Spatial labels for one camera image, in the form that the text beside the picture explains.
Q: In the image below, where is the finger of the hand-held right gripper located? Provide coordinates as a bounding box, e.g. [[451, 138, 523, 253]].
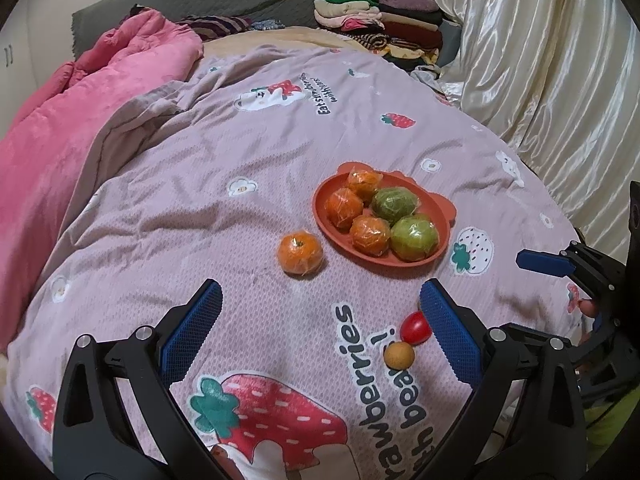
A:
[[516, 247, 581, 278]]

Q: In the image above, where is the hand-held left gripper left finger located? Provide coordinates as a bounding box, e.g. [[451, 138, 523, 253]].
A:
[[51, 279, 236, 480]]

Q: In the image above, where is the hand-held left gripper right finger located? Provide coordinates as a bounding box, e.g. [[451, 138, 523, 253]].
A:
[[400, 276, 588, 480]]

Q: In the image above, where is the plastic-wrapped orange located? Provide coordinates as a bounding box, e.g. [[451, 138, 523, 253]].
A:
[[277, 230, 324, 277], [325, 188, 365, 232], [349, 214, 392, 257], [346, 170, 384, 205]]

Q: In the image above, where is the plastic-wrapped green fruit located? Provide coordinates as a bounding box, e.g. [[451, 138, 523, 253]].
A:
[[370, 186, 418, 222], [390, 214, 440, 262]]

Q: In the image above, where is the orange-red oval plate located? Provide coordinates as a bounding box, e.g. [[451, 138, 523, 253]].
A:
[[312, 161, 457, 264]]

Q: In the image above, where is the red cherry tomato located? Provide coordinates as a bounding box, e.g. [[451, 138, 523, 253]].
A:
[[399, 311, 434, 346]]

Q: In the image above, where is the brown longan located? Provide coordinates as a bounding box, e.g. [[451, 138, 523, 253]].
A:
[[383, 341, 416, 372]]

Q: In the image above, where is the yellow-green cloth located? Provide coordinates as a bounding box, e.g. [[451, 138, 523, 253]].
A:
[[582, 397, 640, 433]]

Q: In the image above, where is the strawberry printed pink blanket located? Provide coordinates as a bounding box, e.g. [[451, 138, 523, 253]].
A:
[[0, 42, 601, 480]]

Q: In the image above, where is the cream satin curtain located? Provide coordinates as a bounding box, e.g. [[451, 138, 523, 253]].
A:
[[427, 0, 640, 266]]

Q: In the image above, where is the pink fleece blanket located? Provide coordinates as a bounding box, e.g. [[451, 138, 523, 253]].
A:
[[0, 9, 205, 356]]

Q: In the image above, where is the stack of folded clothes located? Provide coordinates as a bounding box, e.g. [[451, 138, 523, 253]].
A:
[[313, 0, 446, 68]]

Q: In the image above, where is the dark striped cloth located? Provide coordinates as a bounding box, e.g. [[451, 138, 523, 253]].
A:
[[175, 15, 253, 41]]

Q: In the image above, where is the white cabinet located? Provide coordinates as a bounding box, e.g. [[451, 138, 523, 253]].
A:
[[0, 25, 46, 126]]

